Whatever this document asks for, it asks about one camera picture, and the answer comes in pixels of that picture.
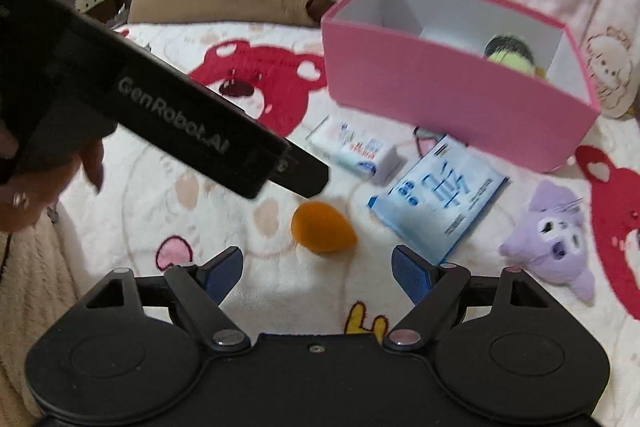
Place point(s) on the orange makeup sponge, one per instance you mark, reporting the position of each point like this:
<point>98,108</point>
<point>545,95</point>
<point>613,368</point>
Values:
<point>320,227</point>

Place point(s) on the cream fuzzy cloth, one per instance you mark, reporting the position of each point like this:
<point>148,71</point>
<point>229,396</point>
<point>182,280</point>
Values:
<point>30,282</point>

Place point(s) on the purple plush toy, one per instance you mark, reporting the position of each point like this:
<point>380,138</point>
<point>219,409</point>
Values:
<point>545,232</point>

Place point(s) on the red bear printed blanket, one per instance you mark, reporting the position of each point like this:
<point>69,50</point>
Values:
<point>150,207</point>

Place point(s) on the blue wet wipes pack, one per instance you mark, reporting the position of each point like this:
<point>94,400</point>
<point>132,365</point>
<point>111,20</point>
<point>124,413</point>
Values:
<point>435,202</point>

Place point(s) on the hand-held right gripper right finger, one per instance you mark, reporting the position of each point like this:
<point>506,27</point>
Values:
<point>410,274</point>

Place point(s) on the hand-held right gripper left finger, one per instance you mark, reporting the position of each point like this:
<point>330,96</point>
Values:
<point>222,274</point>

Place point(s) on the pink cardboard box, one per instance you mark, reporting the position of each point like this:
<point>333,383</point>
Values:
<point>425,107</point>

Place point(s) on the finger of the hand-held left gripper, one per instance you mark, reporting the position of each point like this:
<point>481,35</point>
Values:
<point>305,174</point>

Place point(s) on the person's left hand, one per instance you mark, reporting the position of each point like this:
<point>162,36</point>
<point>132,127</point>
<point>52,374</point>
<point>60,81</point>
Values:
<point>35,202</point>

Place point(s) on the green yarn ball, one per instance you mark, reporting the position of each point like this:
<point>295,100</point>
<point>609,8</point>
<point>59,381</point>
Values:
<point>507,59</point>

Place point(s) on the white tissue pack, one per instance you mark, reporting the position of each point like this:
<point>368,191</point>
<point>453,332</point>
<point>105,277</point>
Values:
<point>355,152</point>

